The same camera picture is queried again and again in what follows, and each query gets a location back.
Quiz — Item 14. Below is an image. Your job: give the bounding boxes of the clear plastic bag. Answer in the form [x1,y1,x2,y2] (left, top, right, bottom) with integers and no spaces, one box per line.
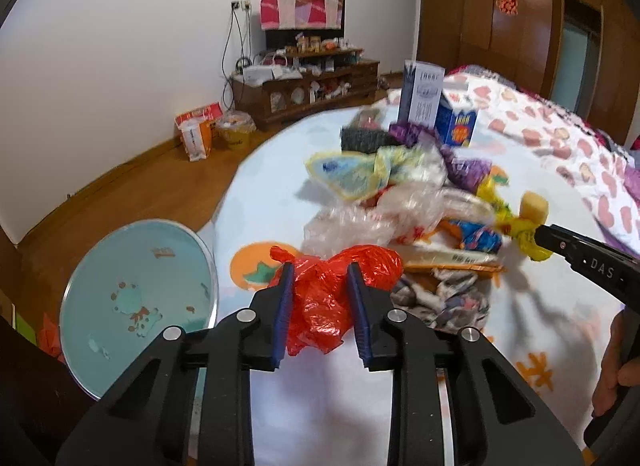
[302,182,496,258]

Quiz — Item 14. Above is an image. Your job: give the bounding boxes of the yellow bucket with plastic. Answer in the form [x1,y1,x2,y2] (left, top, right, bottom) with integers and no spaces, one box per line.
[215,110,256,149]

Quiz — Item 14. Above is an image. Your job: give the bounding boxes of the purple snack wrapper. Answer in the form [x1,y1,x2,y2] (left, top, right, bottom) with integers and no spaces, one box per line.
[388,122,492,194]

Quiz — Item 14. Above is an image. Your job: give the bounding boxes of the red plastic bag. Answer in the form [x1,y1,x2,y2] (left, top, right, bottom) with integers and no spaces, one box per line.
[270,245,404,356]

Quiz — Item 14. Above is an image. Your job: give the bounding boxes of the blue candy wrapper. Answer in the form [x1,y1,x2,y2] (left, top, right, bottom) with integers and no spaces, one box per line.
[442,219,502,255]

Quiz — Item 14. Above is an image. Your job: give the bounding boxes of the white bedsheet orange prints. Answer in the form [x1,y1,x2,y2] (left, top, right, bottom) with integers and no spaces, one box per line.
[192,87,637,466]

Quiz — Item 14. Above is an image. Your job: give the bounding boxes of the wooden TV cabinet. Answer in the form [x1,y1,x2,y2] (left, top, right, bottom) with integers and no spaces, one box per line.
[231,48,380,128]

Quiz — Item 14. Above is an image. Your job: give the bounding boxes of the pink heart pattern quilt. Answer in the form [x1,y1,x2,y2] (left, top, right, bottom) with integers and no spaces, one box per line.
[445,66,639,253]

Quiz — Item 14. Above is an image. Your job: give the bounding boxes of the blue yellow carton box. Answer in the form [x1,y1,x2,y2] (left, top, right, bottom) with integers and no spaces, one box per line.
[435,91,477,147]

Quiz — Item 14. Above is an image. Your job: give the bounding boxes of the black knitted item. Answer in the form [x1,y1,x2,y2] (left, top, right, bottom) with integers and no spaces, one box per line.
[341,127,400,155]

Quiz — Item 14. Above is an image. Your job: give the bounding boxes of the wooden wardrobe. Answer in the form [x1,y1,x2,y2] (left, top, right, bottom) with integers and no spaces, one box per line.
[416,0,639,144]

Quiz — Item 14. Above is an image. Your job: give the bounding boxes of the yellow blue plastic bag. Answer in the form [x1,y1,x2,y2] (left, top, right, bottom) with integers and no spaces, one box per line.
[305,146,438,203]

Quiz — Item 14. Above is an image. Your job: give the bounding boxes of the plaid cloth rag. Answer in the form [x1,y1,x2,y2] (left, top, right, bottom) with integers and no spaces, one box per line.
[390,270,490,334]

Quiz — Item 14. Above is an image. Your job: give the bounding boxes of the yellow snack wrapper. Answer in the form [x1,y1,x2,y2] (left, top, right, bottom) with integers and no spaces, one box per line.
[476,177,552,262]

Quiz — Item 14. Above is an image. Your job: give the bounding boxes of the yellow sponge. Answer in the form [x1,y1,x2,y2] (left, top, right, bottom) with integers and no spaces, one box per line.
[518,191,549,225]

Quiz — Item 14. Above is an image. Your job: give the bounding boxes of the person's right hand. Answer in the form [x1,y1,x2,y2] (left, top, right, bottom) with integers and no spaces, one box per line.
[592,312,640,416]

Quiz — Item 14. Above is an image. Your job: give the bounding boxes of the orange paper envelope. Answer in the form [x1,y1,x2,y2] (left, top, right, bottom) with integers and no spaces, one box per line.
[392,220,503,275]

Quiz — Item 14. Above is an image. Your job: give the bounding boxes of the red white paper bag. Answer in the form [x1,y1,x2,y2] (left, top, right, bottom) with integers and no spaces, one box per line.
[175,103,222,163]

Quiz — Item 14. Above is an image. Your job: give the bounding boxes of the pink patchwork cloth cover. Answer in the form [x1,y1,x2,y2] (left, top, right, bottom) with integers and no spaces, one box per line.
[259,0,345,30]

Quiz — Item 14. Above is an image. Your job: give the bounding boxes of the tall white blue box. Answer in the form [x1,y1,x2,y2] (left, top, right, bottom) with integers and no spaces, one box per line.
[397,60,445,129]

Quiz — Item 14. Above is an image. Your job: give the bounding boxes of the wall socket with cables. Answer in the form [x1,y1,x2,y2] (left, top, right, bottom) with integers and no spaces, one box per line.
[220,0,253,111]

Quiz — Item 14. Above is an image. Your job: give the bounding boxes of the teal round trash bin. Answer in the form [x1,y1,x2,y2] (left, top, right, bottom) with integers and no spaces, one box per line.
[58,219,219,399]

